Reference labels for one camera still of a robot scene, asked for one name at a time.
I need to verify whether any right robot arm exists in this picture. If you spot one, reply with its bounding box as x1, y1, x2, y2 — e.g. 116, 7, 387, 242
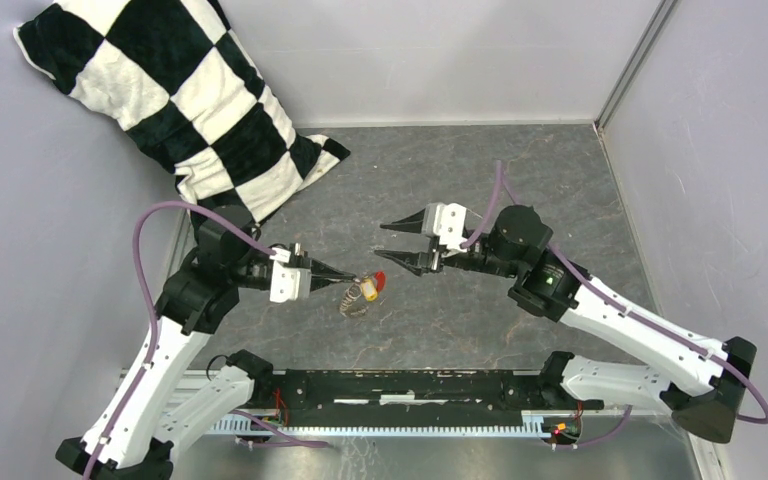
377, 203, 757, 444

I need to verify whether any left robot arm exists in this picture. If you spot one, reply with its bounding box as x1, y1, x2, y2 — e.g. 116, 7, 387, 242
55, 201, 356, 479

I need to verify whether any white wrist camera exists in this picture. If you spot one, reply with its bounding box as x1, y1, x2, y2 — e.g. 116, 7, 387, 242
420, 202, 467, 253
269, 244, 298, 303

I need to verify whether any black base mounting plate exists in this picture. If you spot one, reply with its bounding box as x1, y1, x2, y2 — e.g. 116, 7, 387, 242
241, 370, 605, 428

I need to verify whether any aluminium corner profile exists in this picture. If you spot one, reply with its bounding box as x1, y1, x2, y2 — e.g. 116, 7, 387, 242
593, 0, 679, 136

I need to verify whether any aluminium frame rail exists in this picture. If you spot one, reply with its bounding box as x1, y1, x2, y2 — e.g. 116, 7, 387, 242
89, 368, 730, 480

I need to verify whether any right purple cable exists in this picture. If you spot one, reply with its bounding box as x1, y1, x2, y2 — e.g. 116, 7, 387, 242
460, 160, 768, 450

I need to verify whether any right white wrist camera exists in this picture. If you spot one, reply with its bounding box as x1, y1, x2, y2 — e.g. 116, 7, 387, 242
420, 202, 467, 253

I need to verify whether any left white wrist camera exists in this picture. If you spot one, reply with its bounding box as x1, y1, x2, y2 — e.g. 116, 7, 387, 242
269, 244, 298, 303

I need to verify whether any white slotted cable duct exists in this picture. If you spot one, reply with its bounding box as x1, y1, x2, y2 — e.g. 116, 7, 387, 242
205, 413, 547, 439

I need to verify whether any black white checkered pillow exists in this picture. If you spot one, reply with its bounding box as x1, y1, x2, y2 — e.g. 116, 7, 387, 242
14, 0, 350, 223

